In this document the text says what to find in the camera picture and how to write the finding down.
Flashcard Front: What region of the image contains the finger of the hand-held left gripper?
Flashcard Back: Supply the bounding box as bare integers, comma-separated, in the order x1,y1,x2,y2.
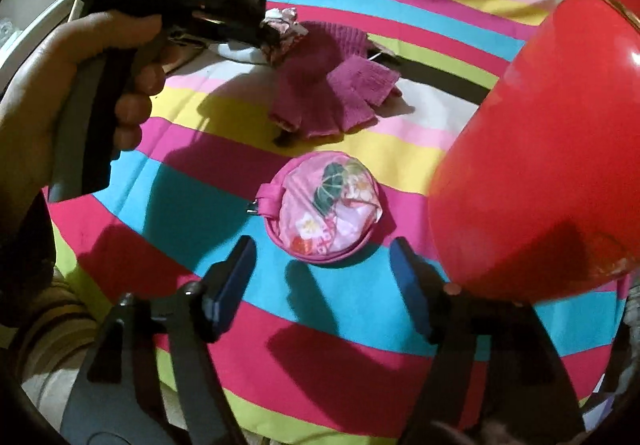
227,20,281,50

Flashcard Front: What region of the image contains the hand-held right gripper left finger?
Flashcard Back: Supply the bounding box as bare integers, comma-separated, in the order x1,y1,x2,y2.
60,235,258,445

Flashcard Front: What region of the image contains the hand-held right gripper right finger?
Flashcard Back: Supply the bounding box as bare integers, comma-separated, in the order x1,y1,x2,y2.
389,237,586,445

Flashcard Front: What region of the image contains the small floral frilled cloth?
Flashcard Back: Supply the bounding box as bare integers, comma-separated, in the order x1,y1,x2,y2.
260,7,307,66

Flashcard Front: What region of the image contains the magenta knit glove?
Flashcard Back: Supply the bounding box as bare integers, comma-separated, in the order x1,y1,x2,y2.
326,57,403,133
270,21,373,140

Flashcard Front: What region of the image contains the pink round floral pouch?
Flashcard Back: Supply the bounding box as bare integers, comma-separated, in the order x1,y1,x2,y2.
247,151,385,267

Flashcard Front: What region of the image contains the person's left hand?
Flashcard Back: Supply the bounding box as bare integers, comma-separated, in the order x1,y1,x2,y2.
0,10,168,208

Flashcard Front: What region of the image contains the multicolour striped tablecloth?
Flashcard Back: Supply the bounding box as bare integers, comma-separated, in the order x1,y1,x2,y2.
45,0,631,445

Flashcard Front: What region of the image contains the red thermos jug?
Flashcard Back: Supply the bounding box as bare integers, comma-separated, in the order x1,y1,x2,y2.
429,0,640,303

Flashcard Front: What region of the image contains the beige striped towel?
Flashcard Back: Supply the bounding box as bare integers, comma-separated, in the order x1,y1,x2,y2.
10,270,166,431

